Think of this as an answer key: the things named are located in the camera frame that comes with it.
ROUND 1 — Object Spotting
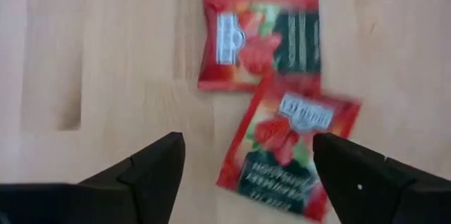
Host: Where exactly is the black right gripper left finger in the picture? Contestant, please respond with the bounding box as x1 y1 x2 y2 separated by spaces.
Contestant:
0 131 186 224

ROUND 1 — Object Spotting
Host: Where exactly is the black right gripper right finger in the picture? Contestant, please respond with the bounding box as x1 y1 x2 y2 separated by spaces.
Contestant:
312 132 451 224

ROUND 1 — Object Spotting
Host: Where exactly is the red strawberry tea bag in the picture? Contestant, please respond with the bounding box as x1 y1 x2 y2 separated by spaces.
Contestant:
216 74 363 224
197 0 322 93

